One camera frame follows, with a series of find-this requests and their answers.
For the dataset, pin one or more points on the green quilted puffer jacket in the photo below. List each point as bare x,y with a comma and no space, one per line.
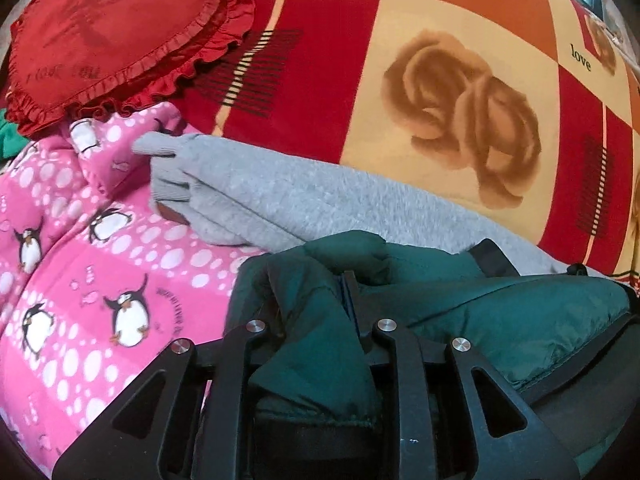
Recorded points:
318,393

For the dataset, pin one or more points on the red heart ruffled pillow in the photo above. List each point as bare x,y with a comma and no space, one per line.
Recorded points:
72,59

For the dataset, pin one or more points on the green cloth item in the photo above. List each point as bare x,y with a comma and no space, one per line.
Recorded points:
11,142

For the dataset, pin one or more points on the grey folded sweater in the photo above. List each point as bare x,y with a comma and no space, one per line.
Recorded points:
233,194

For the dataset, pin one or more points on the red orange rose blanket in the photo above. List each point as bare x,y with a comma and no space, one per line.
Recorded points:
525,111

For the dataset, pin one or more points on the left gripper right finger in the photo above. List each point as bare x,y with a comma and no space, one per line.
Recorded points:
455,417

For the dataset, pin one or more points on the pink penguin fleece blanket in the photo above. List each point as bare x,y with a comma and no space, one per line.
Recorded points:
94,284

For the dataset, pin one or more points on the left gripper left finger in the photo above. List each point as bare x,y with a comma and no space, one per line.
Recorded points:
183,417

